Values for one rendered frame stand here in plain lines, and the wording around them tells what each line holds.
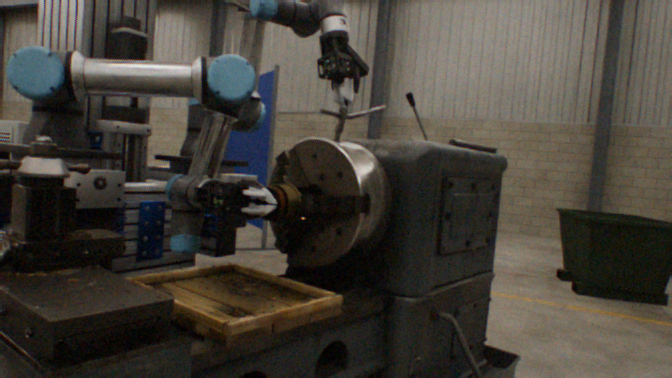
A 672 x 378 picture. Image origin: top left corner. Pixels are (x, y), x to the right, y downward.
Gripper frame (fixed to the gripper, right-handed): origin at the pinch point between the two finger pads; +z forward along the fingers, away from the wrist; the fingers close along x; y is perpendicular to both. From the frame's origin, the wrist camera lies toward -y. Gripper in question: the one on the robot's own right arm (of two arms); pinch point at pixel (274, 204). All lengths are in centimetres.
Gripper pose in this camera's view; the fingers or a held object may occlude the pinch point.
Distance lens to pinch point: 104.9
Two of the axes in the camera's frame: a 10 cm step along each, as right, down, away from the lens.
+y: -6.5, -0.1, -7.6
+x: 0.8, -10.0, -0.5
